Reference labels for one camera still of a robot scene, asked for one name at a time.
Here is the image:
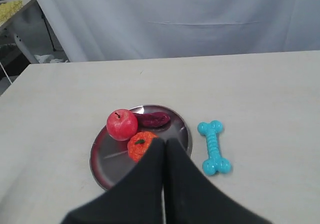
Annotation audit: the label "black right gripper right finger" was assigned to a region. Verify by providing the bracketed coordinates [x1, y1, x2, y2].
[163, 139, 270, 224]

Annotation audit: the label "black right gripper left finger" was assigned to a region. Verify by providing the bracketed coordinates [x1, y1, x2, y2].
[62, 138, 165, 224]

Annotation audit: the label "turquoise toy dog bone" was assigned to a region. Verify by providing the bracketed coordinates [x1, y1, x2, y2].
[197, 120, 232, 176]

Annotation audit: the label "round silver metal plate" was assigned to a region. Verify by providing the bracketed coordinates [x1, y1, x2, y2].
[89, 105, 193, 190]

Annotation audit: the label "orange toy tangerine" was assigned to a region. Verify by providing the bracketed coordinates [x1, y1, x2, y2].
[127, 131, 158, 162]

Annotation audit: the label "red toy apple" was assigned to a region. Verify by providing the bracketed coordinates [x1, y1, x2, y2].
[106, 109, 138, 141]

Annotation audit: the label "dark purple toy sweet potato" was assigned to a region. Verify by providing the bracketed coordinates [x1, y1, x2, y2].
[134, 112, 171, 128]

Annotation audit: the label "white crumpled plastic bag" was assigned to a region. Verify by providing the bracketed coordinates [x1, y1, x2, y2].
[34, 54, 68, 63]

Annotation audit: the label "pale blue backdrop curtain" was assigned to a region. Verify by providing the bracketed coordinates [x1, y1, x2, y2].
[37, 0, 320, 62]

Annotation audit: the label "white side table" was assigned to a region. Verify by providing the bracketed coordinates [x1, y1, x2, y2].
[0, 0, 66, 67]

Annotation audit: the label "yellow items on table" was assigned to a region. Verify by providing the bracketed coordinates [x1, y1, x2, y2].
[0, 0, 23, 23]

